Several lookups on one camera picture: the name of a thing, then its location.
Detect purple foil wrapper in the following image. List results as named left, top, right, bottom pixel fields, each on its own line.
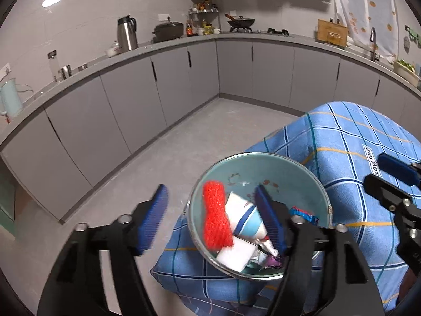
left=263, top=255, right=284, bottom=269

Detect orange blue snack wrapper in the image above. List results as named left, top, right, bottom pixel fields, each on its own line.
left=290, top=206, right=319, bottom=226

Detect white black sponge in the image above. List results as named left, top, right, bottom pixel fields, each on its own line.
left=216, top=236, right=258, bottom=273

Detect red foam net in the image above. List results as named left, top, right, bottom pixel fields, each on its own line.
left=203, top=180, right=234, bottom=252

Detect clear plastic bag red print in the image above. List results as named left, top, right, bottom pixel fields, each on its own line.
left=246, top=238, right=280, bottom=270

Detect dark kitchen faucet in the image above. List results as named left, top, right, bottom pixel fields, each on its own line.
left=370, top=27, right=380, bottom=62

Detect blue plaid tablecloth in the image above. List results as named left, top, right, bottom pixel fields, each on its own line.
left=151, top=101, right=420, bottom=315

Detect teal metal bucket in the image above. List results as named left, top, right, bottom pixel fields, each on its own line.
left=187, top=152, right=333, bottom=281

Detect white vegetable basin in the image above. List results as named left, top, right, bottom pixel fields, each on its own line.
left=393, top=60, right=420, bottom=88

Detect hanging green cloths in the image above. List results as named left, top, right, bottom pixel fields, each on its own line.
left=403, top=25, right=421, bottom=53

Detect grey lower cabinets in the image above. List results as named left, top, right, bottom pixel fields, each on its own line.
left=1, top=33, right=420, bottom=220

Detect wooden knife block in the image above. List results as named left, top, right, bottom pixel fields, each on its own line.
left=316, top=19, right=348, bottom=48

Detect orange print curtain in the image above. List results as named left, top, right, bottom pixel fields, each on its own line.
left=334, top=0, right=399, bottom=61

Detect gas stove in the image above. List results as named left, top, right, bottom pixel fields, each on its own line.
left=258, top=28, right=292, bottom=37

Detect mint electric kettle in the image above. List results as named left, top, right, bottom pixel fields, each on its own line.
left=1, top=78, right=23, bottom=124

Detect clear glass bottle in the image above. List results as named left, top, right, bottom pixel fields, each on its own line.
left=47, top=50, right=62, bottom=83

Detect black wok on stove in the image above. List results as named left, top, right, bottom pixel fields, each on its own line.
left=225, top=14, right=255, bottom=33

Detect steel thermos jug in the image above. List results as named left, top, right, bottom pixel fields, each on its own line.
left=117, top=15, right=138, bottom=53

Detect spice rack with bottles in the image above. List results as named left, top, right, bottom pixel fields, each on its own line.
left=185, top=0, right=221, bottom=37

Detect black rice cooker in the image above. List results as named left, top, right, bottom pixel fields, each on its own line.
left=152, top=21, right=184, bottom=43

